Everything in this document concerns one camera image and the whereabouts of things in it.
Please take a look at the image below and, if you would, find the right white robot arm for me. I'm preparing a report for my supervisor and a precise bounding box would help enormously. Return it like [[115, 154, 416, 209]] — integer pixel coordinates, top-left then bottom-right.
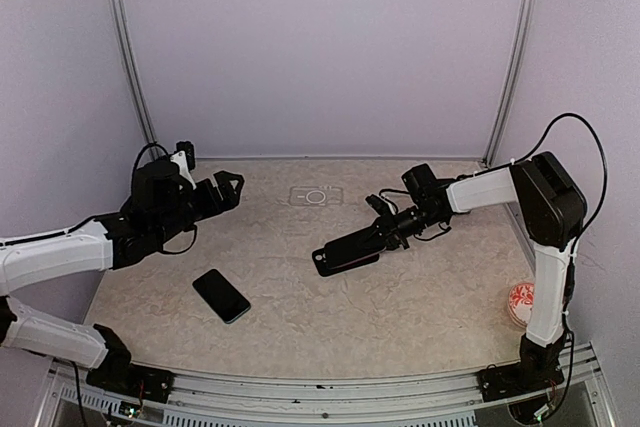
[[312, 149, 595, 348]]

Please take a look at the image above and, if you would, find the left aluminium frame post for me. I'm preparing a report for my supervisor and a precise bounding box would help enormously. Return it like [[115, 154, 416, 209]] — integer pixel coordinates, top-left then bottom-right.
[[108, 0, 158, 143]]

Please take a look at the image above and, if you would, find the aluminium frame post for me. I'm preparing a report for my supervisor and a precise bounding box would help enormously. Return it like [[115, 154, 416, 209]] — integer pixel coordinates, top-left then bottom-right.
[[108, 0, 158, 143], [482, 0, 536, 166]]

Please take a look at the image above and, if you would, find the purple-edged smartphone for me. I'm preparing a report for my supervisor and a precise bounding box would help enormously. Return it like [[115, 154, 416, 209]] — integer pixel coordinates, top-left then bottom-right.
[[326, 254, 380, 275]]

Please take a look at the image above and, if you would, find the black phone case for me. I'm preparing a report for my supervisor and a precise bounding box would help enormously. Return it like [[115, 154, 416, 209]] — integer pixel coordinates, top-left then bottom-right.
[[311, 227, 386, 277]]

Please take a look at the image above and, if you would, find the clear camera-cutout phone case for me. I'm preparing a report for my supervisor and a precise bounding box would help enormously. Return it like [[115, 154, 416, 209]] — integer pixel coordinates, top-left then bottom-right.
[[289, 185, 344, 207]]

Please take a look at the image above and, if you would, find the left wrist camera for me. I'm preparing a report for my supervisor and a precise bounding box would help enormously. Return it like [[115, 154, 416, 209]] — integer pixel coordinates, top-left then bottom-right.
[[170, 141, 196, 189]]

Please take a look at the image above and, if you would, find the right aluminium frame post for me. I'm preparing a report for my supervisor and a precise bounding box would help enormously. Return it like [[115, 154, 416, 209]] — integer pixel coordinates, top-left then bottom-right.
[[482, 0, 536, 166]]

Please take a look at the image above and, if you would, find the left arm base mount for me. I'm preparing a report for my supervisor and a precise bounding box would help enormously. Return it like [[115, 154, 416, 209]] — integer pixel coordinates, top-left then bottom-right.
[[86, 324, 174, 404]]

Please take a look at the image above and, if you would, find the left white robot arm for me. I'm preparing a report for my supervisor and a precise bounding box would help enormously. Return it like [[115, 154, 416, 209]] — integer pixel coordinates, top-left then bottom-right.
[[1, 155, 244, 392]]

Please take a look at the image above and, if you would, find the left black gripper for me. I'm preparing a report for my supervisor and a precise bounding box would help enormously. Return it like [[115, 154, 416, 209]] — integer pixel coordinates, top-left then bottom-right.
[[153, 169, 243, 244]]

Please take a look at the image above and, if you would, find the red white patterned bowl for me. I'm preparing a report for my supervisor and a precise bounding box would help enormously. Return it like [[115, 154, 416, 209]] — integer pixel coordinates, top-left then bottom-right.
[[507, 282, 534, 328]]

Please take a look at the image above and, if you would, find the teal-edged smartphone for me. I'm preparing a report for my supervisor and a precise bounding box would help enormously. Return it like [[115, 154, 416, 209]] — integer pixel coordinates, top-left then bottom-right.
[[192, 269, 251, 324]]

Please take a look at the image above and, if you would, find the front aluminium rail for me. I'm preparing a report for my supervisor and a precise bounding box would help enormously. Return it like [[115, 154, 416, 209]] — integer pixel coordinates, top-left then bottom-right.
[[32, 344, 621, 426]]

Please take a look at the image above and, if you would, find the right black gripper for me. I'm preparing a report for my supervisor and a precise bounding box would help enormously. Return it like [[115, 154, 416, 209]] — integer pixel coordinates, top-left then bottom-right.
[[359, 201, 442, 248]]

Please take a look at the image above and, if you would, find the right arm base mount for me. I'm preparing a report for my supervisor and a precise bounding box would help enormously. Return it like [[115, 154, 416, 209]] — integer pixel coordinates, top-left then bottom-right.
[[476, 334, 566, 402]]

